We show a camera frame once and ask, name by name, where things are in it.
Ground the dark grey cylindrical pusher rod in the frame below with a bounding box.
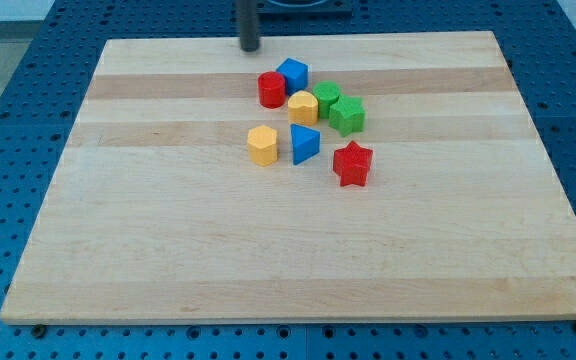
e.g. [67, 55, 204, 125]
[235, 0, 260, 52]

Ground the green star block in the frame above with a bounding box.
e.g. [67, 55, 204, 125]
[329, 94, 366, 137]

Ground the red star block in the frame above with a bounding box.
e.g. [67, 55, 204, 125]
[333, 141, 373, 187]

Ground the light wooden board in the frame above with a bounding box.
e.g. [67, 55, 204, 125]
[0, 31, 576, 325]

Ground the red cylinder block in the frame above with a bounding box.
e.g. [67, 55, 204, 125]
[257, 71, 286, 109]

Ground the blue cube block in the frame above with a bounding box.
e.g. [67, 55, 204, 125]
[276, 58, 309, 95]

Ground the yellow heart block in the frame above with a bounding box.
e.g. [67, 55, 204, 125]
[287, 90, 319, 126]

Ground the green cylinder block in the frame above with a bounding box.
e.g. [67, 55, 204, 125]
[312, 81, 341, 119]

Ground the yellow hexagon block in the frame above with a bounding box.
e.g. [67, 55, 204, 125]
[247, 125, 278, 166]

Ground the blue triangle block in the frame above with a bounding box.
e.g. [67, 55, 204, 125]
[290, 124, 321, 165]

